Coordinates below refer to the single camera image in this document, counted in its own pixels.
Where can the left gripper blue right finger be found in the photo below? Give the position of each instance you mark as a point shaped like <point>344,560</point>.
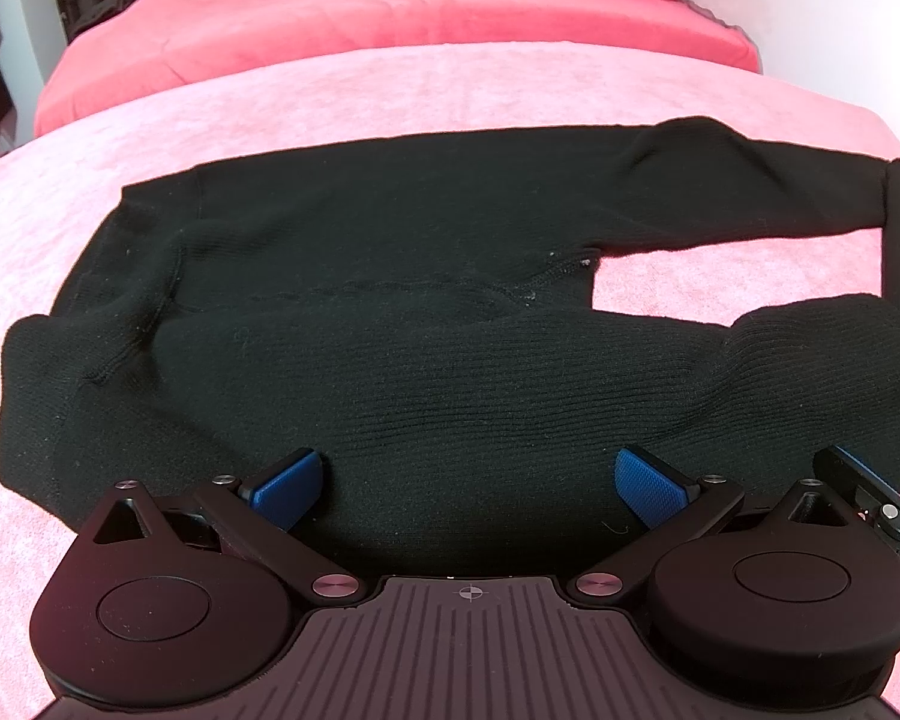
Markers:
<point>675,509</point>

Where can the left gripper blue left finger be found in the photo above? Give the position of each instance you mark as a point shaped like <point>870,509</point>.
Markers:
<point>253,517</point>

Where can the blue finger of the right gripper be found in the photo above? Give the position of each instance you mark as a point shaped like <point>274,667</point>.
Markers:
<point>862,489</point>

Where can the pink plush blanket near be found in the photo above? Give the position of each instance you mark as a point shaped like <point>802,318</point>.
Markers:
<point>56,190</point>

